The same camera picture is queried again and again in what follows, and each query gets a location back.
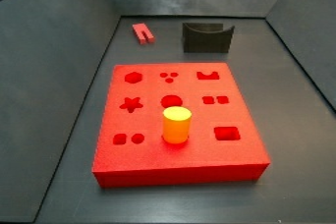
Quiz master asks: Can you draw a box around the black curved holder stand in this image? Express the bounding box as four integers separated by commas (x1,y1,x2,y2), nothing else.
183,23,235,53

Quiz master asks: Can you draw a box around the yellow cylinder peg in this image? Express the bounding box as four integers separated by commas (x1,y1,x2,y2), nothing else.
163,106,192,144

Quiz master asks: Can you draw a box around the red double-square fork block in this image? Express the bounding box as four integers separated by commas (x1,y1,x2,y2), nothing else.
132,24,155,44

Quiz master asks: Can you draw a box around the red shape-sorting board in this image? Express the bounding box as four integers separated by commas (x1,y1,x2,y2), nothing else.
92,63,271,188

